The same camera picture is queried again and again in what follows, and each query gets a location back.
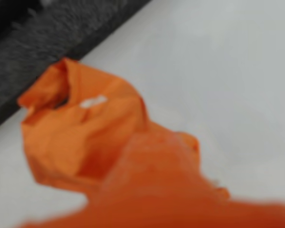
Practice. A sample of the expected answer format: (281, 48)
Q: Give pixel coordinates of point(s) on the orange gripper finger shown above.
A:
(156, 185)

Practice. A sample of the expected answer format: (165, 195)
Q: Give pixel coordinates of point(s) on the orange paper wad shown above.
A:
(80, 133)

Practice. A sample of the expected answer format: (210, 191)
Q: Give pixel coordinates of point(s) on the grey foam border strip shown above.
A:
(38, 47)

